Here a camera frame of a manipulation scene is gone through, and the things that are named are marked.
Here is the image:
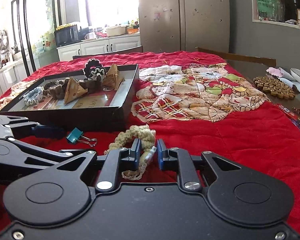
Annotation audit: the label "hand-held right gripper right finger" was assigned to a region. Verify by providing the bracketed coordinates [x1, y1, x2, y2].
[157, 139, 245, 192]

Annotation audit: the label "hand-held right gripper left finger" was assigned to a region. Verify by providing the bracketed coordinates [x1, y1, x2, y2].
[56, 139, 142, 192]

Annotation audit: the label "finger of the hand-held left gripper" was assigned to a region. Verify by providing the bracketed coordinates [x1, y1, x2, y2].
[7, 138, 98, 178]
[0, 116, 66, 140]

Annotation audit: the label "beige knitted scrunchie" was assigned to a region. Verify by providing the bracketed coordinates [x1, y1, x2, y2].
[104, 124, 158, 181]

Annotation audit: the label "teal binder clip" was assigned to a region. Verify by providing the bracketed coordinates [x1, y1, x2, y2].
[66, 127, 98, 148]

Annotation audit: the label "light blue knitted scrunchie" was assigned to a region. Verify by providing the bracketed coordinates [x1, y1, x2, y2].
[23, 86, 45, 107]

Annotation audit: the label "shallow black cardboard box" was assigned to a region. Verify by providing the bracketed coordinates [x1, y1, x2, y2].
[0, 63, 140, 132]

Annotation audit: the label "brown fuzzy hair claw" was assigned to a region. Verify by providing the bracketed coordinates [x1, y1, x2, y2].
[79, 78, 103, 95]
[51, 78, 71, 100]

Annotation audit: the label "brown knitted scrunchie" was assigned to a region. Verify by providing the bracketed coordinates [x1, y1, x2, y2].
[43, 81, 56, 97]

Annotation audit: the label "brown pyramid snack packet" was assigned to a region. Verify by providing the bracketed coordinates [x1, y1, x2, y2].
[101, 64, 126, 91]
[63, 77, 88, 105]

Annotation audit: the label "black and white scrunchie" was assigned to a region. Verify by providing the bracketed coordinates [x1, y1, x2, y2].
[83, 58, 107, 82]

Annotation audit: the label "printed picture sheet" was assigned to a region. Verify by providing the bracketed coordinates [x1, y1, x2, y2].
[39, 90, 113, 110]

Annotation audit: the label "red printed quilt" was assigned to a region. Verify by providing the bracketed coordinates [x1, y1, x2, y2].
[0, 51, 300, 230]

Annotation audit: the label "white kitchen counter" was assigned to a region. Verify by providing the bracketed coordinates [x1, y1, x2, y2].
[0, 59, 31, 101]

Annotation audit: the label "white hanging bin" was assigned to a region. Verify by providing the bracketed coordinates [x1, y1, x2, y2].
[3, 66, 16, 84]

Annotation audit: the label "black microwave oven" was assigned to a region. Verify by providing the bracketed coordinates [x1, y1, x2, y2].
[54, 24, 82, 47]

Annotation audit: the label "white kitchen cabinet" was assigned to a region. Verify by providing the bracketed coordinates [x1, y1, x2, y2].
[57, 33, 142, 62]

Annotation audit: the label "steel pot lids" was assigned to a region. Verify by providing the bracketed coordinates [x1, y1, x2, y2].
[0, 30, 9, 51]

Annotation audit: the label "cream plastic basin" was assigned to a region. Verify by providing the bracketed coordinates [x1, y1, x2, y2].
[106, 25, 128, 37]

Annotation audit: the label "brown wooden chair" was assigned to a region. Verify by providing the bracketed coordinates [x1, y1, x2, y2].
[195, 47, 277, 67]

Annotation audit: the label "pink crumpled paper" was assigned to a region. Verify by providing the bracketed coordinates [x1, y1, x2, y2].
[266, 67, 284, 78]

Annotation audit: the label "grey double-door fridge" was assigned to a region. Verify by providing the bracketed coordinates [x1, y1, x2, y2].
[137, 0, 231, 53]

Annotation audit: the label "green paper bag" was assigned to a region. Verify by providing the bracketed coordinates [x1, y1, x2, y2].
[256, 0, 278, 21]

